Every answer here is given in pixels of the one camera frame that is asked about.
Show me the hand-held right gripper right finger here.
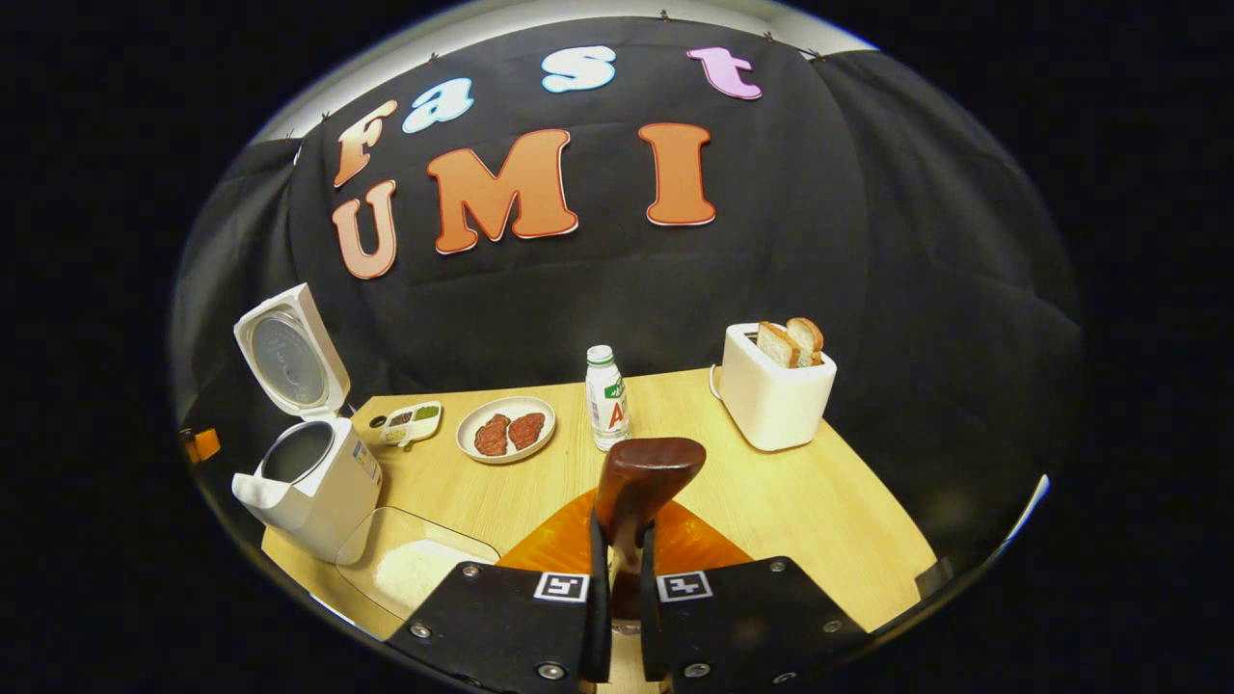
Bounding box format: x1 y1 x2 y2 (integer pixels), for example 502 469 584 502
636 496 873 694

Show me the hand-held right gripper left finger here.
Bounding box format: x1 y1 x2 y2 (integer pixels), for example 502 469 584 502
386 487 613 694

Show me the white rice cooker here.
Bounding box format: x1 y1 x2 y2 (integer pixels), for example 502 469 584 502
231 282 384 565

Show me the brown wooden spoon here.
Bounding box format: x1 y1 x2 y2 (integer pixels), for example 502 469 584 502
595 437 708 623

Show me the white rice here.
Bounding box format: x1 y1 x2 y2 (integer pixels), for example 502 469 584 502
374 540 483 610

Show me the white round plate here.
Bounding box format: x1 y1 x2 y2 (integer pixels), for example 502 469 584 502
456 396 557 466

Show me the clear glass tray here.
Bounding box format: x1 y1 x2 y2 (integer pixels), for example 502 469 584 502
335 506 502 623

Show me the white condiment dish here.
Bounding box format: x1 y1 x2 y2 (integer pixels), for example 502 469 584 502
371 401 443 449

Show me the white drink bottle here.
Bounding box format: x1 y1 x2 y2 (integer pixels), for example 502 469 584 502
585 345 631 452

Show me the white toaster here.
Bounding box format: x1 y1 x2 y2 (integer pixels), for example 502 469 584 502
718 322 838 452

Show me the black backdrop cloth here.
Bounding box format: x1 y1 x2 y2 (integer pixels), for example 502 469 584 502
172 14 1086 579

